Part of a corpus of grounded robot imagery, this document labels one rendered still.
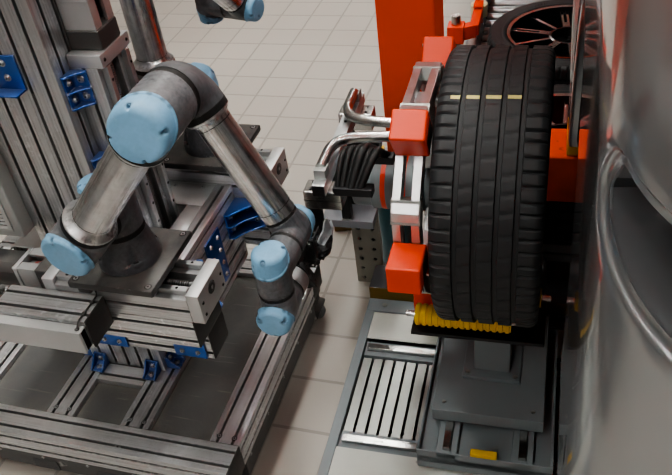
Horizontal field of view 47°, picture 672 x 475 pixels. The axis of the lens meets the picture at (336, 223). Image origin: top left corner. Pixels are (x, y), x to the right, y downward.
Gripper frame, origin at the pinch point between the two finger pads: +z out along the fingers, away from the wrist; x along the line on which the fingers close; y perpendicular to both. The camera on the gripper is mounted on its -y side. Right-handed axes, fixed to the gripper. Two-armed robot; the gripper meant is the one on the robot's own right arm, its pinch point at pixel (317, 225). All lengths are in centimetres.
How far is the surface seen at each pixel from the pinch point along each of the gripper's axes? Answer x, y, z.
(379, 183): -13.3, 5.5, 10.9
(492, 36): -27, -33, 169
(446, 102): -31.0, 32.2, 4.2
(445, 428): -30, -65, -6
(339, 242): 26, -83, 89
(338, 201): -6.8, 9.7, -2.5
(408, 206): -24.2, 14.4, -8.8
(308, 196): 0.2, 10.7, -2.5
